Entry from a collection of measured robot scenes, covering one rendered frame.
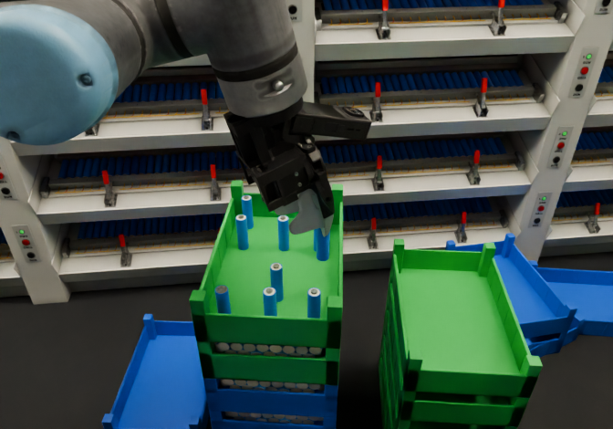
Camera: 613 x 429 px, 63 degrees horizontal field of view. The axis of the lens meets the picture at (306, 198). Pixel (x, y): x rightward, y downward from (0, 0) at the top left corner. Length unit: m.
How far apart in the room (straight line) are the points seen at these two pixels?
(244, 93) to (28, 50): 0.21
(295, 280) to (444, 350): 0.31
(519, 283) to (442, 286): 0.47
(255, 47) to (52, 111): 0.20
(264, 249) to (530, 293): 0.84
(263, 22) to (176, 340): 1.04
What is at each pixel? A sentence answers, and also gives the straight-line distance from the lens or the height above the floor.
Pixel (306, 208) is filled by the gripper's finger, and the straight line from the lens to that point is 0.61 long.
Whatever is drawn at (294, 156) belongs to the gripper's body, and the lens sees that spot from 0.56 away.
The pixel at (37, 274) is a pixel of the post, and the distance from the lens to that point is 1.55.
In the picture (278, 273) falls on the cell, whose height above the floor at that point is 0.54.
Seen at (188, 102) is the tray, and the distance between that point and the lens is 1.26.
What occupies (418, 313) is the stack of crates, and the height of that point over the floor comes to 0.32.
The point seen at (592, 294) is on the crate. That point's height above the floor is 0.00.
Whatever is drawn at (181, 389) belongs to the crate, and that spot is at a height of 0.00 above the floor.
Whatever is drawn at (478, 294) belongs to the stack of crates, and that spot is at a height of 0.32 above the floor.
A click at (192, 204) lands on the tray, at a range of 1.32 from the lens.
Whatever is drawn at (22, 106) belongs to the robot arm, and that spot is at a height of 0.90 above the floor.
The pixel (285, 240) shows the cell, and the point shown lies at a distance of 0.84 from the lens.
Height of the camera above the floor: 1.03
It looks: 34 degrees down
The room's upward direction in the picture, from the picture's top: straight up
